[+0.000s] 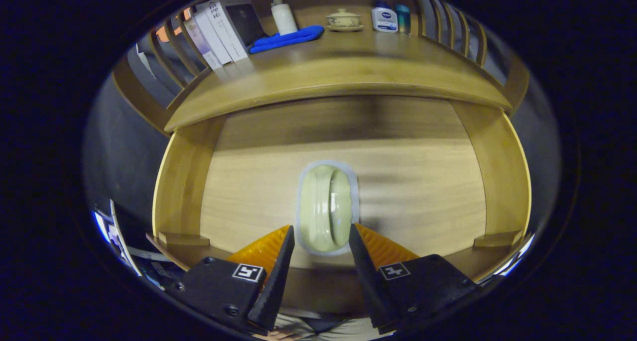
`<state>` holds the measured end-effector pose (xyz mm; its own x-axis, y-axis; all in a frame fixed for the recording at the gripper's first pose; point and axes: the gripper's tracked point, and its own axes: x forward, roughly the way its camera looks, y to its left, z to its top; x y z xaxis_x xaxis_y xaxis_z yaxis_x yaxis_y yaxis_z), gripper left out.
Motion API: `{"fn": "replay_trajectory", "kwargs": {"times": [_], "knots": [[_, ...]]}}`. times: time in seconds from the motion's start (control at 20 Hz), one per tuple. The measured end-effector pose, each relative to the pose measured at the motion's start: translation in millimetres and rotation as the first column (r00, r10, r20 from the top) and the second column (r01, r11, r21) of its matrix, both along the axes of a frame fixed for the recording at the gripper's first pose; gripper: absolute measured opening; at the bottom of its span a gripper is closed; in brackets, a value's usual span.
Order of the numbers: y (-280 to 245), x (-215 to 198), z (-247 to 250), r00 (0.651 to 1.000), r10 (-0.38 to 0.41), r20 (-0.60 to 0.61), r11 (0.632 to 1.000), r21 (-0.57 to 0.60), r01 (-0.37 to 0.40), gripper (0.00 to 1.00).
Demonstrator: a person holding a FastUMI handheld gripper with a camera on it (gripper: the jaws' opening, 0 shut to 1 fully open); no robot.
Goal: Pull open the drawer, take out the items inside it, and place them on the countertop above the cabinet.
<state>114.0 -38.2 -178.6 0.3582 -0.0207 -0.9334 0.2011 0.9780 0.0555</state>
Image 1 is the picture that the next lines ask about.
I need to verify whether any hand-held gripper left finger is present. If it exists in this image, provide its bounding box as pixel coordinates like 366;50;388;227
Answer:
167;225;296;336

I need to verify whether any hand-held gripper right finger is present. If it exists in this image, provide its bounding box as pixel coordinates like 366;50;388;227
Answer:
348;224;479;334

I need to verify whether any pale green handled sponge brush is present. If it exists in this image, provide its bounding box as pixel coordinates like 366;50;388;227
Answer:
295;159;360;256

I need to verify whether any wooden drawer with black knob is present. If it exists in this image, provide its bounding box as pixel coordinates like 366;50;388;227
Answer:
146;95;533;317

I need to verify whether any wooden countertop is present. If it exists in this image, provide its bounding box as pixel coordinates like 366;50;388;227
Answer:
163;5;513;132

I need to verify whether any wooden cabinet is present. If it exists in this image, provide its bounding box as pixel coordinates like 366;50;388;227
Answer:
112;0;531;135

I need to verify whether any thin lilac book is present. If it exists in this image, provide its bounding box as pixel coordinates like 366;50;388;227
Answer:
182;17;223;70

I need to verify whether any blue folded cloth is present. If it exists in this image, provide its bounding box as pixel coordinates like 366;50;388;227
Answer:
249;25;325;54

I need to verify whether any thin white book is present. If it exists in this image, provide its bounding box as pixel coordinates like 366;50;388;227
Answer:
193;10;233;65

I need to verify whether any thick white and dark book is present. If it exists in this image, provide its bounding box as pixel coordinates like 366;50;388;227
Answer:
207;0;267;62

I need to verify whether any beige lidded ceramic cup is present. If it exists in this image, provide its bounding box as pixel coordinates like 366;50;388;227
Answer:
325;8;364;32

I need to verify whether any white lotion bottle blue cap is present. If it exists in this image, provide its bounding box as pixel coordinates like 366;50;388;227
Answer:
371;1;399;33

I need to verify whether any teal slim bottle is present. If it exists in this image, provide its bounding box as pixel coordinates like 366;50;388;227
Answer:
395;3;412;34

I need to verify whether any white pump bottle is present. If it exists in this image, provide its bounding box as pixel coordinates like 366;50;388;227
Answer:
269;0;299;36

